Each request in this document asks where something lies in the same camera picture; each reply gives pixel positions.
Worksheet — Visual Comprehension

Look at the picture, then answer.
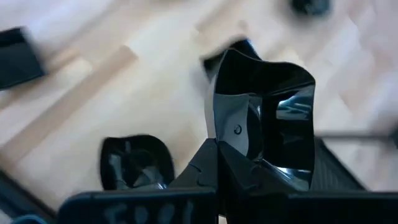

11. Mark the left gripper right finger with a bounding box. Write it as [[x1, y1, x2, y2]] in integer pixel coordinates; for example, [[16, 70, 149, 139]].
[[217, 140, 398, 224]]

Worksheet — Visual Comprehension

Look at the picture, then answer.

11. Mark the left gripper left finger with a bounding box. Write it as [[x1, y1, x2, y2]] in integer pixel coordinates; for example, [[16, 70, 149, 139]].
[[57, 138, 219, 224]]

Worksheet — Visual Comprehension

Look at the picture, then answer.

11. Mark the black rounded wavy plate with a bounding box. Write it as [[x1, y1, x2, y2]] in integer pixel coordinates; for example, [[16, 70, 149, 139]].
[[99, 134, 175, 191]]

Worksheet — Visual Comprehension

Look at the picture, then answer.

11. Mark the black wavy square plate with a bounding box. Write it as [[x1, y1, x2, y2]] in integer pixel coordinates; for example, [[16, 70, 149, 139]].
[[213, 48, 317, 191]]

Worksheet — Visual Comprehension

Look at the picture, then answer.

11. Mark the small black square plate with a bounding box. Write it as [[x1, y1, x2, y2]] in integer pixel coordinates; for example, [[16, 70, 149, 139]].
[[0, 26, 47, 91]]

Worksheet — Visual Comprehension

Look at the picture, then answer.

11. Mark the black round mini plate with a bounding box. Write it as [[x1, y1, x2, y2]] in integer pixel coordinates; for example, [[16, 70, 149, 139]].
[[290, 0, 333, 17]]

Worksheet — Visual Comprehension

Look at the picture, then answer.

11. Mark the black perforated metal tray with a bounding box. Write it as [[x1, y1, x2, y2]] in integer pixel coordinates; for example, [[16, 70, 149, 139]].
[[310, 130, 398, 191]]

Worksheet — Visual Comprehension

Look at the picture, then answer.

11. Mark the black aluminium table frame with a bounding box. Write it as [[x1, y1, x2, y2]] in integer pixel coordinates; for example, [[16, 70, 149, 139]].
[[0, 169, 58, 220]]

